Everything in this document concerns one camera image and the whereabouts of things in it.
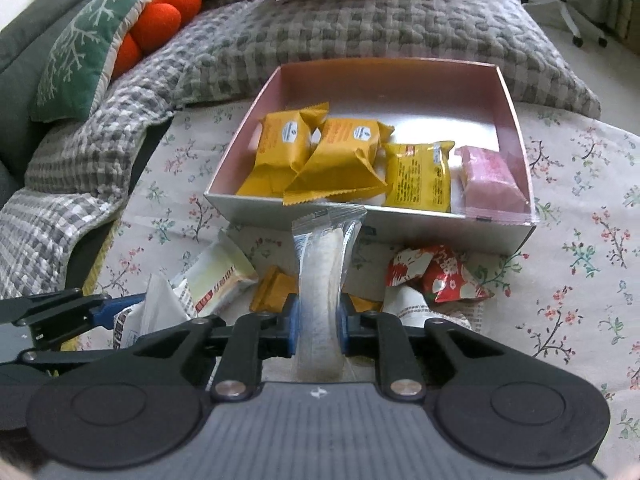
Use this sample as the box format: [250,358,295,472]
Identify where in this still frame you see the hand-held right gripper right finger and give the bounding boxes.
[336,304,501,402]

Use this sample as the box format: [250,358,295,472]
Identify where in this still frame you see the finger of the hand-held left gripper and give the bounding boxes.
[0,327,137,367]
[0,287,147,332]

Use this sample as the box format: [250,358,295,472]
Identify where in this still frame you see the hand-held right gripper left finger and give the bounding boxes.
[132,296,301,402]

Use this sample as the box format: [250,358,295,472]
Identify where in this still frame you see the white printed snack packet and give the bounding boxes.
[112,274,199,352]

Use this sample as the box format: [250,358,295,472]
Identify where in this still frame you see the clear white cracker packet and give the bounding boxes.
[291,206,366,382]

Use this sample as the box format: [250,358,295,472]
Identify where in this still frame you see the cream white snack packet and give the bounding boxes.
[170,239,259,319]

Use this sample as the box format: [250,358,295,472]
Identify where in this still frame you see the white box with pink lining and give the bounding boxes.
[203,60,539,255]

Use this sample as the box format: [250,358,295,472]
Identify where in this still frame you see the yellow-green mat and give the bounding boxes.
[64,220,122,358]

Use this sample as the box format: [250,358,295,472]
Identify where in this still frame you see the small yellow snack packet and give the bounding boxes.
[249,266,385,314]

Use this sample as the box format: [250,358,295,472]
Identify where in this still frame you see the yellow snack packet right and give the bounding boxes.
[382,141,456,214]

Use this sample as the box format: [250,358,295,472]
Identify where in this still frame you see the pink snack packet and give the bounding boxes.
[457,145,539,224]

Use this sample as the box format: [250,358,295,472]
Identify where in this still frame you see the green pillow with branch print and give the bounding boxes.
[28,0,174,124]

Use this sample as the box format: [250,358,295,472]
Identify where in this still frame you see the small orange pumpkin cushion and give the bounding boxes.
[110,0,203,81]

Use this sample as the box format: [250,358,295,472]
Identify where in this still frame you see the grey checked blanket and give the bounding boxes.
[0,0,604,302]

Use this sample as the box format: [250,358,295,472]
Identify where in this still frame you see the grey-green sofa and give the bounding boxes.
[0,0,251,206]

